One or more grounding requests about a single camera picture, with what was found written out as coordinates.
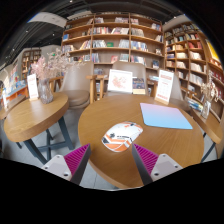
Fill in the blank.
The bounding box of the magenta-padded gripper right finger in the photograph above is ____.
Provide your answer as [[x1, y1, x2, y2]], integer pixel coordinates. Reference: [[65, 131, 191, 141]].
[[131, 143, 184, 187]]

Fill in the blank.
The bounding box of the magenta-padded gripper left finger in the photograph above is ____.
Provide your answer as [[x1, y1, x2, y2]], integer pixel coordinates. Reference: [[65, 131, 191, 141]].
[[41, 143, 92, 186]]

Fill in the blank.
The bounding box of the white orange patterned computer mouse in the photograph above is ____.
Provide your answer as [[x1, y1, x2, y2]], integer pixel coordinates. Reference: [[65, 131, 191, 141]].
[[101, 121, 144, 153]]

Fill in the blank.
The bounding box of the blue pink gradient mouse pad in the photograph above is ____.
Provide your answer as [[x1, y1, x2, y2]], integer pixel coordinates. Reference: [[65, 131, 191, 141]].
[[139, 102, 194, 130]]

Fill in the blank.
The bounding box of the round wooden side table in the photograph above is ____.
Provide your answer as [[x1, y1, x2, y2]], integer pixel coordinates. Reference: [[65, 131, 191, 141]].
[[3, 92, 75, 166], [189, 108, 224, 163]]

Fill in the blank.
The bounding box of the beige armchair with wooden arms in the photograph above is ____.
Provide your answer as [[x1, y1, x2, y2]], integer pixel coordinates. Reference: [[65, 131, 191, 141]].
[[103, 60, 149, 98], [156, 68, 193, 113], [58, 60, 101, 109]]

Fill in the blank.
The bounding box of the stack of books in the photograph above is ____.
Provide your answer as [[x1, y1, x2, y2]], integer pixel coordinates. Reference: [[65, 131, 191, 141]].
[[186, 96, 204, 113]]

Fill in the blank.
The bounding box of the glass vase with dried flowers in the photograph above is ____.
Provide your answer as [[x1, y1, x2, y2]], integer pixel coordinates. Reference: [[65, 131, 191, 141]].
[[199, 69, 221, 121], [30, 49, 78, 105]]

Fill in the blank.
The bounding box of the dark covered standing book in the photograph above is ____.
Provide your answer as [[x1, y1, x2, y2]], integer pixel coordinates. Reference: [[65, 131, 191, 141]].
[[132, 77, 147, 96]]

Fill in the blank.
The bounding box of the white red sign on stand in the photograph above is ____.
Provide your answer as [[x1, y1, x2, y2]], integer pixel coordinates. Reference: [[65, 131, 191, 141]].
[[154, 69, 175, 106]]

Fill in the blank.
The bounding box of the white framed picture card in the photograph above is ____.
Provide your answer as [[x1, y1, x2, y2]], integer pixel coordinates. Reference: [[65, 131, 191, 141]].
[[106, 68, 134, 95]]

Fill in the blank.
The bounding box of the small white red sign card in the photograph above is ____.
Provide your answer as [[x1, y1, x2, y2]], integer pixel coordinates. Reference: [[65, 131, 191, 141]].
[[26, 73, 40, 102]]

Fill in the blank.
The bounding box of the colourful book display rack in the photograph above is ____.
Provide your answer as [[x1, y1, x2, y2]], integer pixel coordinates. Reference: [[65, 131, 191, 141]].
[[0, 64, 29, 108]]

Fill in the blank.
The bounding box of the narrow distant wooden bookshelf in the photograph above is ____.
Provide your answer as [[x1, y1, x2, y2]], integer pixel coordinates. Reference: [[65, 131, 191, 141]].
[[21, 48, 43, 81]]

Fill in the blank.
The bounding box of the wide wooden bookshelf unit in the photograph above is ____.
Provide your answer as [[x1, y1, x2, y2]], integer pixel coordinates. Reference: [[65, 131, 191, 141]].
[[60, 12, 165, 79]]

